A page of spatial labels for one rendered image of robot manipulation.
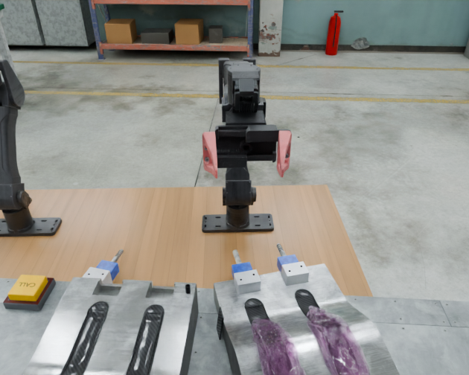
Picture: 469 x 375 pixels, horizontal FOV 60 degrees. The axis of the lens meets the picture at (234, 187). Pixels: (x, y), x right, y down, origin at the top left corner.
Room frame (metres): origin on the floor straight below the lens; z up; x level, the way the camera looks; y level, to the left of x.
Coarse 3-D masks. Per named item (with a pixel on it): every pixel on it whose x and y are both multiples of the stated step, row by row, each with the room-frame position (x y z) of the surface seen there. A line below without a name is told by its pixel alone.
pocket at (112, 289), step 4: (100, 280) 0.60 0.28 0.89; (100, 284) 0.60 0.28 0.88; (104, 284) 0.60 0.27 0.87; (108, 284) 0.60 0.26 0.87; (112, 284) 0.60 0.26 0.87; (116, 284) 0.60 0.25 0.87; (120, 284) 0.60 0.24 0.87; (96, 288) 0.58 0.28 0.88; (100, 288) 0.60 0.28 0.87; (104, 288) 0.59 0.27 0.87; (108, 288) 0.59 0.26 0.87; (112, 288) 0.59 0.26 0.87; (116, 288) 0.59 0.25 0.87; (120, 288) 0.59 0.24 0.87; (96, 292) 0.57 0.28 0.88; (100, 292) 0.59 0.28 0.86; (104, 292) 0.59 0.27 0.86; (108, 292) 0.59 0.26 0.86; (112, 292) 0.59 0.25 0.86; (116, 292) 0.59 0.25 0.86
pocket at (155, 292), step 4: (152, 284) 0.59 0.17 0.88; (148, 288) 0.57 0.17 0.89; (152, 288) 0.59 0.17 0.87; (156, 288) 0.59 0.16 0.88; (160, 288) 0.59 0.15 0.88; (164, 288) 0.59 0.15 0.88; (168, 288) 0.59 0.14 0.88; (172, 288) 0.59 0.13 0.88; (148, 292) 0.57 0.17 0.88; (152, 292) 0.59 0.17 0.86; (156, 292) 0.59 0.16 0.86; (160, 292) 0.59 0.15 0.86; (164, 292) 0.59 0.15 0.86; (168, 292) 0.59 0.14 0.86; (172, 292) 0.59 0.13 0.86; (148, 296) 0.57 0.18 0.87; (152, 296) 0.58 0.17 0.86; (156, 296) 0.58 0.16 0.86; (160, 296) 0.58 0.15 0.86; (164, 296) 0.58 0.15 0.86; (168, 296) 0.58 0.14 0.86; (172, 296) 0.58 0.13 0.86
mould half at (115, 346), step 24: (72, 288) 0.57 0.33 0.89; (144, 288) 0.57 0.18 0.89; (192, 288) 0.57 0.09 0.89; (72, 312) 0.51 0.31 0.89; (120, 312) 0.51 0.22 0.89; (168, 312) 0.51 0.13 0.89; (192, 312) 0.53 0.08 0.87; (48, 336) 0.46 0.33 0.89; (72, 336) 0.46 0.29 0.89; (120, 336) 0.46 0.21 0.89; (168, 336) 0.46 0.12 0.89; (192, 336) 0.51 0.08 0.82; (48, 360) 0.42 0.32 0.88; (96, 360) 0.42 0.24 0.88; (120, 360) 0.42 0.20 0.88; (168, 360) 0.42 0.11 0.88
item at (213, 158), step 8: (208, 136) 0.57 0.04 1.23; (208, 144) 0.55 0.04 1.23; (208, 152) 0.55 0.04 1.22; (216, 152) 0.54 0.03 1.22; (224, 152) 0.59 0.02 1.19; (232, 152) 0.59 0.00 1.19; (240, 152) 0.59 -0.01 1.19; (208, 160) 0.57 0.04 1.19; (216, 160) 0.52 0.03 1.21; (224, 160) 0.58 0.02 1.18; (232, 160) 0.58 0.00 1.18; (240, 160) 0.58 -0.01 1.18; (208, 168) 0.55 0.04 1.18; (216, 168) 0.51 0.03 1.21; (216, 176) 0.51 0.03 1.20
